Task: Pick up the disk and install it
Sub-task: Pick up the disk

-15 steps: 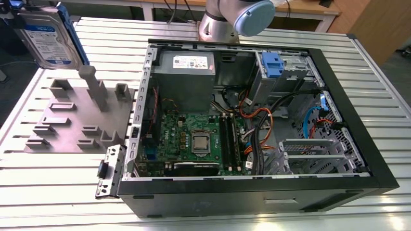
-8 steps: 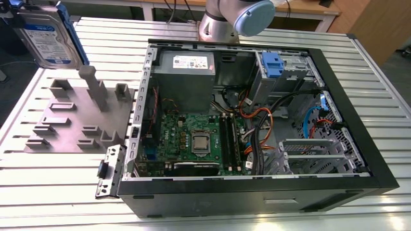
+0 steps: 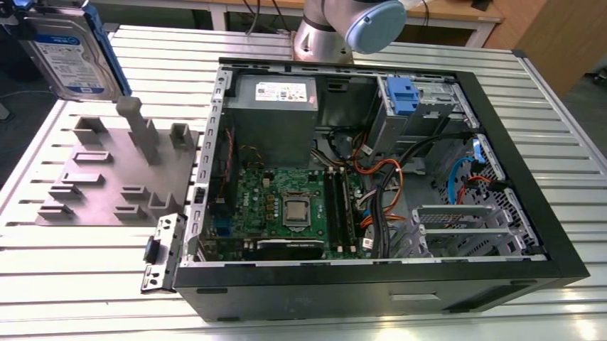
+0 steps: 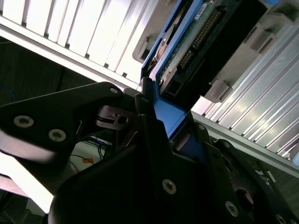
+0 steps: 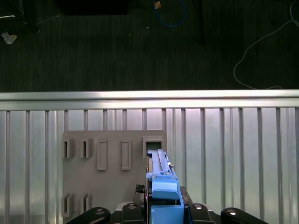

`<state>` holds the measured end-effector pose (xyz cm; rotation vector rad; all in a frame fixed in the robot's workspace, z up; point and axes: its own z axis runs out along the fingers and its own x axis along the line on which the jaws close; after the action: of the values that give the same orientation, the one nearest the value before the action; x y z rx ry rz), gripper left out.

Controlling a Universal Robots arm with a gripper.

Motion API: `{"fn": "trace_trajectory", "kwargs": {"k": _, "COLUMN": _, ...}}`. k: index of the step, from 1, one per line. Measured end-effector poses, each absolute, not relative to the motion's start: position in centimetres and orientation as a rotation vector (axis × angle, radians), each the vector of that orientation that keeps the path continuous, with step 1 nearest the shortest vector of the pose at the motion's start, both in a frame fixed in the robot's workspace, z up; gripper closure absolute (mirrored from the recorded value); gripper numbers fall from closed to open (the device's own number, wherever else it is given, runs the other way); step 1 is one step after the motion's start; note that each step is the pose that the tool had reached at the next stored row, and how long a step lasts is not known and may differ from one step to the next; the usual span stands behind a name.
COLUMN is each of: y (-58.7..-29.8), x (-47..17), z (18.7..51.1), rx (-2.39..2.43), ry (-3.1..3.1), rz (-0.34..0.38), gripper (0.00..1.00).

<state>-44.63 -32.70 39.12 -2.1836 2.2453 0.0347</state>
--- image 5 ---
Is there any hard disk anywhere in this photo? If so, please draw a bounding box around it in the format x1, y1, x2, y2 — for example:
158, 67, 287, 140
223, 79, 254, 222
145, 148, 185, 224

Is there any black tripod stand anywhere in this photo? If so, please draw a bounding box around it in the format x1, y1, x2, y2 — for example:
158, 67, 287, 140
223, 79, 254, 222
0, 0, 41, 34

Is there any grey parts rack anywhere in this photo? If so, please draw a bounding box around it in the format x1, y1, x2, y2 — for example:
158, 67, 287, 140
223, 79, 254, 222
61, 130, 168, 219

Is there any white floor cable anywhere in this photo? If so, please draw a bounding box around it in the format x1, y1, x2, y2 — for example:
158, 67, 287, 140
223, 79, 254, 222
233, 0, 299, 91

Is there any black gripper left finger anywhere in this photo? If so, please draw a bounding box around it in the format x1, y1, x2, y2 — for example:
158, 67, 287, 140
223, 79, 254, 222
66, 184, 147, 224

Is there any blue floor cable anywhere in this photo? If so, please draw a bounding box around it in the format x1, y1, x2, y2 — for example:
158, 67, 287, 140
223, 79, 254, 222
155, 0, 187, 28

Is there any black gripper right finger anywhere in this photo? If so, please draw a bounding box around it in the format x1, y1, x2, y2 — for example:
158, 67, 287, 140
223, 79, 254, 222
179, 186, 269, 224

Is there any crumpled white paper scrap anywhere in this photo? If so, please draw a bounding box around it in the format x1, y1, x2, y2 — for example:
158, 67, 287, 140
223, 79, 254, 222
1, 32, 17, 45

